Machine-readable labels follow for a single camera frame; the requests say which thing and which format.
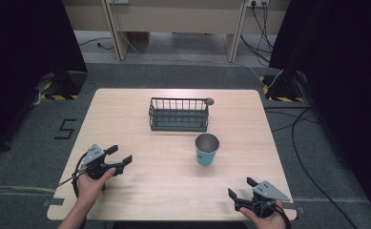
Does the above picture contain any beige desk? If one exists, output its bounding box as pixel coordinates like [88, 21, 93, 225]
[62, 0, 292, 64]

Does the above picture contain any short black floor cable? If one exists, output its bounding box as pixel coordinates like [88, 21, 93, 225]
[78, 36, 115, 52]

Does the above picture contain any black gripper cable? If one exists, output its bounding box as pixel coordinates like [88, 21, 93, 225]
[275, 203, 292, 229]
[57, 152, 90, 198]

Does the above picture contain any person's left hand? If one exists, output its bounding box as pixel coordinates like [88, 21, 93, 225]
[76, 167, 117, 205]

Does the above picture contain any black curtain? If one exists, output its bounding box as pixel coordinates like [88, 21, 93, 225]
[0, 0, 89, 161]
[268, 0, 371, 220]

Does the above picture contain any teal metal cup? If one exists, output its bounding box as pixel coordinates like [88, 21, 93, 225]
[195, 133, 221, 167]

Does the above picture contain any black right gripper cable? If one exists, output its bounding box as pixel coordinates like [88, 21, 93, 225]
[275, 203, 292, 229]

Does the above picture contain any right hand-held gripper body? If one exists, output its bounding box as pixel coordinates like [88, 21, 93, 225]
[235, 180, 291, 219]

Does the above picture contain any white wall socket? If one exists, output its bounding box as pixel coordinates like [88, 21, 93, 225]
[247, 0, 270, 8]

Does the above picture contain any person's right hand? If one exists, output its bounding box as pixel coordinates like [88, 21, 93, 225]
[238, 199, 288, 229]

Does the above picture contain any bundle of black cables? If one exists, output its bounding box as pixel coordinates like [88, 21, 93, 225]
[239, 1, 276, 66]

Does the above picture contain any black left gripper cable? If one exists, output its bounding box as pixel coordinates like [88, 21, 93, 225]
[57, 152, 90, 198]

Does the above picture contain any dark wire basket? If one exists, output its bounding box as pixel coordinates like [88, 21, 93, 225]
[148, 96, 211, 133]

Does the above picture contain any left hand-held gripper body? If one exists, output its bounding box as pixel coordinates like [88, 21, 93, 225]
[78, 143, 125, 180]

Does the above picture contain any long black floor cable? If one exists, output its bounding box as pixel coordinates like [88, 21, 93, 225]
[263, 106, 361, 229]

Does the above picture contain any black stand base striped tape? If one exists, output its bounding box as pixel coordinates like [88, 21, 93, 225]
[258, 70, 305, 103]
[39, 70, 89, 101]

